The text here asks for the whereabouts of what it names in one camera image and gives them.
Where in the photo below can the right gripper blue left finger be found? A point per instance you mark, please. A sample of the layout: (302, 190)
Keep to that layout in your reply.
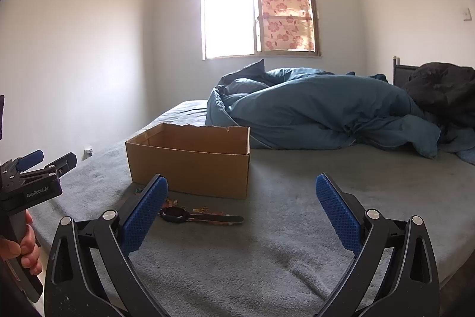
(89, 271)

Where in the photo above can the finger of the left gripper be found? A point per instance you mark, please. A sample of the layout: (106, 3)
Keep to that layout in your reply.
(30, 160)
(62, 165)

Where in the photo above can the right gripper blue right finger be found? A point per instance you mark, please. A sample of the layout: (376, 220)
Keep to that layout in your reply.
(410, 286)

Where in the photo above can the person's left hand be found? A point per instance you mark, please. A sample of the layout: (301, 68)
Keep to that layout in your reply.
(27, 249)

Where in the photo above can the grey bed sheet mattress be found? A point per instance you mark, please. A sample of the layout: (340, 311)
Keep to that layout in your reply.
(285, 259)

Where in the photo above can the brown cardboard box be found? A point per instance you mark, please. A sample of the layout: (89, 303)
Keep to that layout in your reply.
(197, 160)

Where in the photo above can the black clothing pile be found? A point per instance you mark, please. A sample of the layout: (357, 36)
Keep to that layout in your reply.
(446, 93)

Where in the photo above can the teal blue duvet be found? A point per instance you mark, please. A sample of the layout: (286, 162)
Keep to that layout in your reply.
(303, 108)

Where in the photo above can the dark headboard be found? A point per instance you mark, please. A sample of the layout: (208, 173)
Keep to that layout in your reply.
(401, 72)

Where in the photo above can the pink floral curtain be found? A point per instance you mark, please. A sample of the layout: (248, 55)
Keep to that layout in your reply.
(287, 25)

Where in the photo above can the white wall socket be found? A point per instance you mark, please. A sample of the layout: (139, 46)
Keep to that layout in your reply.
(88, 152)

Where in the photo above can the window with wooden frame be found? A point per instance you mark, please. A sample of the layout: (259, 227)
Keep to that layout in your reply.
(259, 5)

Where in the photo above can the white wall switch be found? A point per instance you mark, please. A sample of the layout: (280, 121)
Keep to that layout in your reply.
(466, 14)

